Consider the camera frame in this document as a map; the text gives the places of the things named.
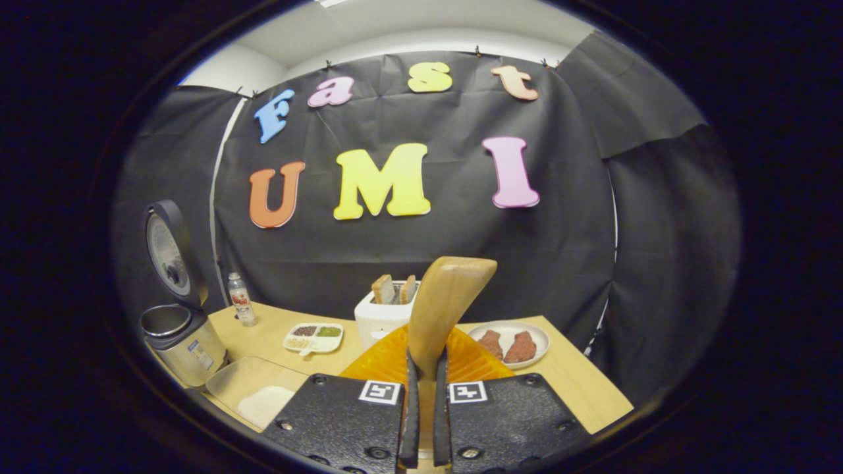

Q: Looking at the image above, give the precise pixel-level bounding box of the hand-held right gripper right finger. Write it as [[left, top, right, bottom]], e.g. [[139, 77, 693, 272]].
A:
[[431, 326, 593, 469]]

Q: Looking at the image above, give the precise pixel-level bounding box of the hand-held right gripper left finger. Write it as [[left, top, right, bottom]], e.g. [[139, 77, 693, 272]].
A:
[[262, 326, 421, 472]]

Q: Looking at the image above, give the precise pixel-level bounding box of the clear box of white rice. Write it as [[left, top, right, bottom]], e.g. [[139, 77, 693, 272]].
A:
[[205, 355, 310, 432]]

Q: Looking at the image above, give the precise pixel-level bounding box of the wooden spoon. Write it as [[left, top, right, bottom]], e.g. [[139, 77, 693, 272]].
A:
[[408, 256, 499, 455]]

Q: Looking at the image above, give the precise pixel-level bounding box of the grey rice cooker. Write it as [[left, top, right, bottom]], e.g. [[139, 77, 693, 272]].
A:
[[138, 199, 230, 388]]

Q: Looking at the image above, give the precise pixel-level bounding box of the brown meat piece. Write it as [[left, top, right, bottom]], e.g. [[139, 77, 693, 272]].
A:
[[477, 329, 504, 361], [504, 330, 537, 364]]

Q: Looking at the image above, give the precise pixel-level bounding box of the white round plate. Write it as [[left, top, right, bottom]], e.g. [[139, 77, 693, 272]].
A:
[[466, 320, 551, 371]]

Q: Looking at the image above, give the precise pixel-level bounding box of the white divided grain dish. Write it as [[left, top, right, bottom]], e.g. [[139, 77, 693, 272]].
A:
[[283, 322, 344, 357]]

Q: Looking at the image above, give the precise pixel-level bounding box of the white toaster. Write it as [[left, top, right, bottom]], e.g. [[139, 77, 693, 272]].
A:
[[354, 280, 422, 353]]

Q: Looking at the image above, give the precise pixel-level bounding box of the small clear bottle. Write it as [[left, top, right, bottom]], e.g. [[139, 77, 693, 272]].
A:
[[228, 273, 258, 327]]

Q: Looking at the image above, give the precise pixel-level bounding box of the black backdrop cloth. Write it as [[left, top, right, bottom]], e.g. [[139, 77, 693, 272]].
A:
[[112, 30, 742, 409]]

